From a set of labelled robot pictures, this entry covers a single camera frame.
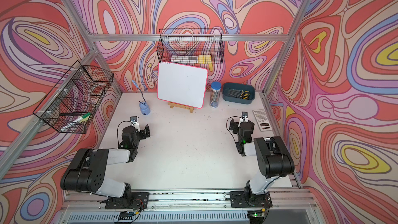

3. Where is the file tool one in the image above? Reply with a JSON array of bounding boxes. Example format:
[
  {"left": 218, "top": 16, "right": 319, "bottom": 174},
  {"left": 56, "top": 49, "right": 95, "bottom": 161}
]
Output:
[{"left": 226, "top": 89, "right": 250, "bottom": 100}]

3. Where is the teal plastic storage box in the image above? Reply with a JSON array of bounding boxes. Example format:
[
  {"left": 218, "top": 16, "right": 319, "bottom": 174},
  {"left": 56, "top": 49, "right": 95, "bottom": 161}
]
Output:
[{"left": 222, "top": 83, "right": 256, "bottom": 105}]

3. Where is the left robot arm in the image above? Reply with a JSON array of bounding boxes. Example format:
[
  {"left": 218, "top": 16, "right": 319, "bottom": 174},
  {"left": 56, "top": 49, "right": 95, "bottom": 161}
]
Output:
[{"left": 60, "top": 125, "right": 150, "bottom": 199}]

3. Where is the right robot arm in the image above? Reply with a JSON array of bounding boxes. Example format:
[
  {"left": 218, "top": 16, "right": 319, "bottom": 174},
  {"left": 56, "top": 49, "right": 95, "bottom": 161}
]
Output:
[{"left": 227, "top": 117, "right": 294, "bottom": 206}]

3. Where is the yellow box in basket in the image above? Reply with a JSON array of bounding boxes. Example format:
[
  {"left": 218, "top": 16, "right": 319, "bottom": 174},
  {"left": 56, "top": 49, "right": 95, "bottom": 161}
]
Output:
[{"left": 198, "top": 55, "right": 212, "bottom": 64}]

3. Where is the white calculator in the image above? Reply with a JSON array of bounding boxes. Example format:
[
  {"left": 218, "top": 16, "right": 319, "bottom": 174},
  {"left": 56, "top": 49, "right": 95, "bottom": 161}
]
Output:
[{"left": 252, "top": 110, "right": 272, "bottom": 132}]

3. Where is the wooden easel stand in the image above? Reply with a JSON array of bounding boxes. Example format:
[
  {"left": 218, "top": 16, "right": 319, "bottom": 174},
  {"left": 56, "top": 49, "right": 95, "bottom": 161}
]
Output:
[{"left": 168, "top": 102, "right": 194, "bottom": 113}]

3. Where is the pencil tube with blue lid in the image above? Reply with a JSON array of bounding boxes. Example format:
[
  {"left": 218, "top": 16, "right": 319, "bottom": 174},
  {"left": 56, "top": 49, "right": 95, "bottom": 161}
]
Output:
[{"left": 209, "top": 82, "right": 222, "bottom": 108}]

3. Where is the green white marker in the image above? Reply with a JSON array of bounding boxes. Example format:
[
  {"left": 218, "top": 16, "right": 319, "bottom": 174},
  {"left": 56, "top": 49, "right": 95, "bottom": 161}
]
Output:
[{"left": 61, "top": 113, "right": 91, "bottom": 132}]

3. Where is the white marker in back basket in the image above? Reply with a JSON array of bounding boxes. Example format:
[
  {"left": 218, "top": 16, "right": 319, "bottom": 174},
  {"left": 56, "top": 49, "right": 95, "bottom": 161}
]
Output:
[{"left": 170, "top": 56, "right": 199, "bottom": 64}]

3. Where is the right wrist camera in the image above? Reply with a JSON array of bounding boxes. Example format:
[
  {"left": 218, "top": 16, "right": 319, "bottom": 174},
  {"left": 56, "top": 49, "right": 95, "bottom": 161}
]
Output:
[{"left": 241, "top": 112, "right": 248, "bottom": 122}]

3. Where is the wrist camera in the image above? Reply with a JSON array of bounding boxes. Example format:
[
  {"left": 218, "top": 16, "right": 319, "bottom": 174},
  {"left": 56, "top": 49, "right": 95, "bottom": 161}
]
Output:
[
  {"left": 241, "top": 112, "right": 248, "bottom": 122},
  {"left": 130, "top": 116, "right": 140, "bottom": 130}
]

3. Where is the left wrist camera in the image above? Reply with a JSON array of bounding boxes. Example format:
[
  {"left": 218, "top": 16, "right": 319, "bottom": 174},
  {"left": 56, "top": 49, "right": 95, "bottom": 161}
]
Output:
[{"left": 130, "top": 116, "right": 140, "bottom": 130}]

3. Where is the white board with pink frame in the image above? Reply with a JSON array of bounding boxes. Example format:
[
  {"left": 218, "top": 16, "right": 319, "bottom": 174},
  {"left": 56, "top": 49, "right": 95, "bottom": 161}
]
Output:
[{"left": 157, "top": 63, "right": 208, "bottom": 108}]

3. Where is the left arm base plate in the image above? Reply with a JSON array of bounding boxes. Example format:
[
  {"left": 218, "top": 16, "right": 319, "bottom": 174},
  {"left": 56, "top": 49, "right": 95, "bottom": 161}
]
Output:
[{"left": 105, "top": 192, "right": 149, "bottom": 210}]

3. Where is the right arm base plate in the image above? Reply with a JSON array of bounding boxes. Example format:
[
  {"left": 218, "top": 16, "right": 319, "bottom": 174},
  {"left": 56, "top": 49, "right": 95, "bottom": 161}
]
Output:
[{"left": 229, "top": 191, "right": 273, "bottom": 209}]

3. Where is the left black wire basket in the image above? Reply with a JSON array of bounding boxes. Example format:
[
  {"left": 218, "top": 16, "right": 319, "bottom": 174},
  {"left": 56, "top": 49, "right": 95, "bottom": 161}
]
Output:
[{"left": 33, "top": 61, "right": 114, "bottom": 134}]

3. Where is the black wire basket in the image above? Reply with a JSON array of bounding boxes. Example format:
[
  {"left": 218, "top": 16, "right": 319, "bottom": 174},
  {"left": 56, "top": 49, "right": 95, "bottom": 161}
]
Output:
[
  {"left": 157, "top": 28, "right": 224, "bottom": 65},
  {"left": 33, "top": 61, "right": 114, "bottom": 134}
]

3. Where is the back black wire basket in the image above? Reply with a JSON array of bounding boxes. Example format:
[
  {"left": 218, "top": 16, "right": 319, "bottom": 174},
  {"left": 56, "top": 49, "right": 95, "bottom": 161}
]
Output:
[{"left": 157, "top": 28, "right": 224, "bottom": 65}]

